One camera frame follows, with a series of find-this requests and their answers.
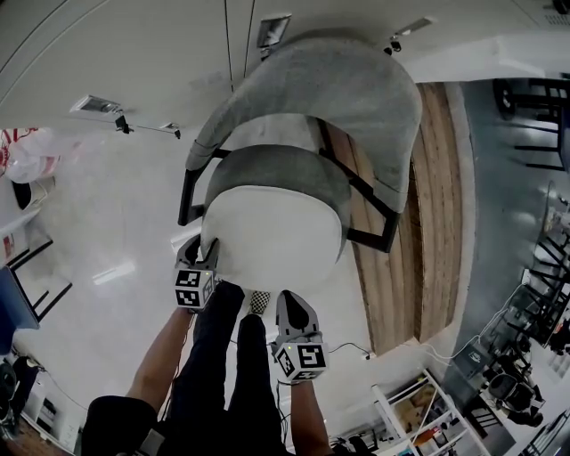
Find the white waste bin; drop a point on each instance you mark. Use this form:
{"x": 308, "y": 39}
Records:
{"x": 33, "y": 191}

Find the metal floor socket plate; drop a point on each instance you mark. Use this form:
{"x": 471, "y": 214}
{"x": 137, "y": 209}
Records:
{"x": 414, "y": 26}
{"x": 95, "y": 104}
{"x": 272, "y": 30}

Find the black metal frame table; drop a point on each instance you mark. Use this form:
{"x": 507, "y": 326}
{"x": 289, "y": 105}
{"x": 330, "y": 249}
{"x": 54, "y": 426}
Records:
{"x": 42, "y": 298}

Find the person's left forearm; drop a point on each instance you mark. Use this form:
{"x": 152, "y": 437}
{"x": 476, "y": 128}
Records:
{"x": 156, "y": 356}

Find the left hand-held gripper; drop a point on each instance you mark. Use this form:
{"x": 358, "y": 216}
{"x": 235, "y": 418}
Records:
{"x": 192, "y": 285}

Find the checkered shoe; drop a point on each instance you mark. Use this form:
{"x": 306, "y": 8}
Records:
{"x": 260, "y": 302}

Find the person's right forearm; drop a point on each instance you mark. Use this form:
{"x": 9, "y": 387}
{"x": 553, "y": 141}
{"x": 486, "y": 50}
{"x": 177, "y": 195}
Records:
{"x": 309, "y": 418}

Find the black office chair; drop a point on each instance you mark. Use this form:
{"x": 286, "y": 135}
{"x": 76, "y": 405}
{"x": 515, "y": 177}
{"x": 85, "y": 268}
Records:
{"x": 512, "y": 392}

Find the wooden plank platform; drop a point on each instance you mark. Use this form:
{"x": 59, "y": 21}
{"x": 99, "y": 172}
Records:
{"x": 434, "y": 214}

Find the person's dark trouser legs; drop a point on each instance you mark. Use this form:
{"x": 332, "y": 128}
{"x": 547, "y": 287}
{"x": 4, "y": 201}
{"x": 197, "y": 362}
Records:
{"x": 214, "y": 378}

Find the white round cushion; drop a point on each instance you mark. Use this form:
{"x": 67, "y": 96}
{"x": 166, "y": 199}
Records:
{"x": 271, "y": 236}

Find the white and red plastic bag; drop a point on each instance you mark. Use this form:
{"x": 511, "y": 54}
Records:
{"x": 35, "y": 153}

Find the grey upholstered chair black frame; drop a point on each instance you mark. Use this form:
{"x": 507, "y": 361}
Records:
{"x": 338, "y": 93}

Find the person's black shirt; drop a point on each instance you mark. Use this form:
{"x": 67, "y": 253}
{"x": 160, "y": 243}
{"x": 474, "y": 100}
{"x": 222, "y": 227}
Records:
{"x": 116, "y": 427}

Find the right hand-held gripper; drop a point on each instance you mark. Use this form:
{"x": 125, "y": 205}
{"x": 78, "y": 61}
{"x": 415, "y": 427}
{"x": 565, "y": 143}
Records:
{"x": 305, "y": 358}

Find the blue panel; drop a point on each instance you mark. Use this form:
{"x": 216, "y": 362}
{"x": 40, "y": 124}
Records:
{"x": 15, "y": 298}

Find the white metal shelf rack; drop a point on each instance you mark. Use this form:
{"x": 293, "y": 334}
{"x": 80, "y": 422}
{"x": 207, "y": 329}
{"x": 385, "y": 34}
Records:
{"x": 427, "y": 414}

